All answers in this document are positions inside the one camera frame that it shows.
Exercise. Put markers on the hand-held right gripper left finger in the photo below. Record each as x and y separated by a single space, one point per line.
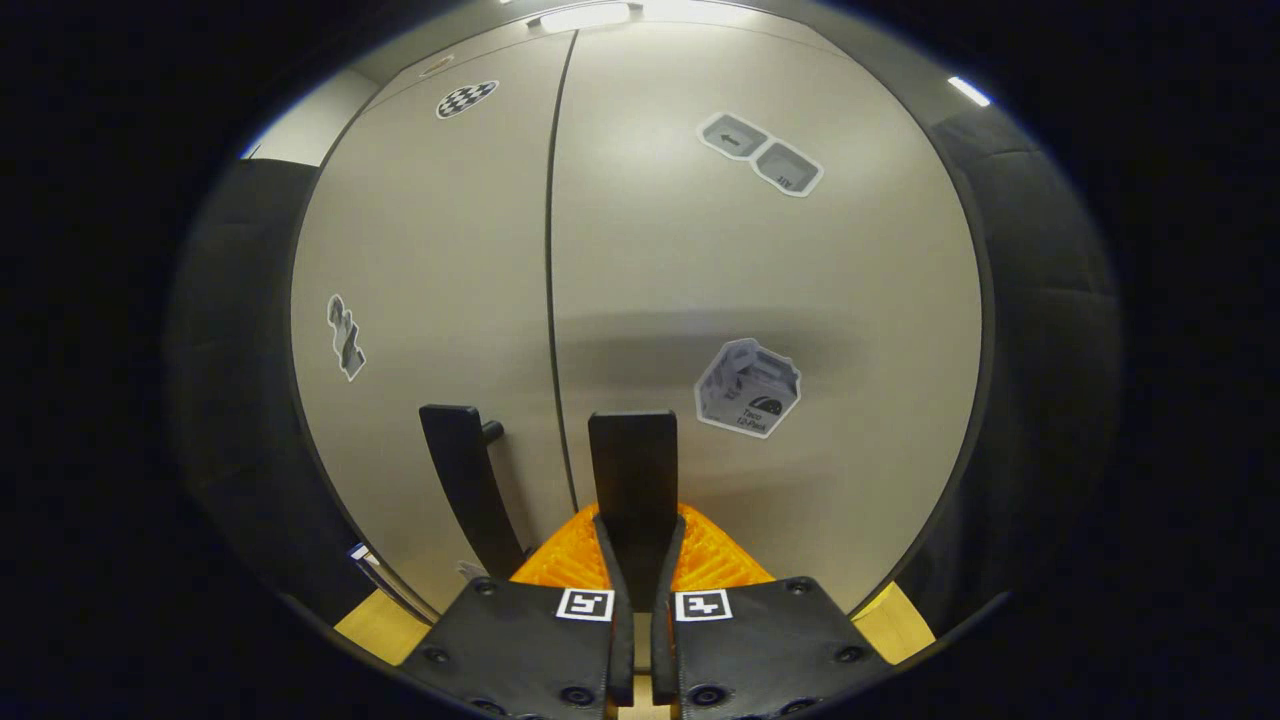
621 645

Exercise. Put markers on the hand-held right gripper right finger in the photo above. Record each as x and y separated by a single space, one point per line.
663 645

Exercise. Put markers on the grey double-door shoe cabinet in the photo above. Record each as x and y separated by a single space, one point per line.
988 320

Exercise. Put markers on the small ceiling light panel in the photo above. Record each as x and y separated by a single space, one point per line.
969 91

